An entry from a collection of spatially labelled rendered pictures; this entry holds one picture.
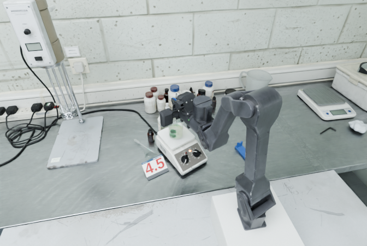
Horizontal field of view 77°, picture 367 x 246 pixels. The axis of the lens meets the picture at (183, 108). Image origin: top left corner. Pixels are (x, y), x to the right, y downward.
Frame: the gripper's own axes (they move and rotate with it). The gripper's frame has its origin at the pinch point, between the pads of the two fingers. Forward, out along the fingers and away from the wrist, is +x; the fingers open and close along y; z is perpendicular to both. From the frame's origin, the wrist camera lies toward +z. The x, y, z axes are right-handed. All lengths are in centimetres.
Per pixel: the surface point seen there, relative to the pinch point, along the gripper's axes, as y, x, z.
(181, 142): 0.5, -3.5, -16.9
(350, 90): -103, -19, -20
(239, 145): -23.5, -13.2, -23.6
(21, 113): 54, 61, -22
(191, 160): -0.3, -10.2, -21.6
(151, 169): 14.5, -3.6, -23.8
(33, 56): 37.8, 25.2, 18.3
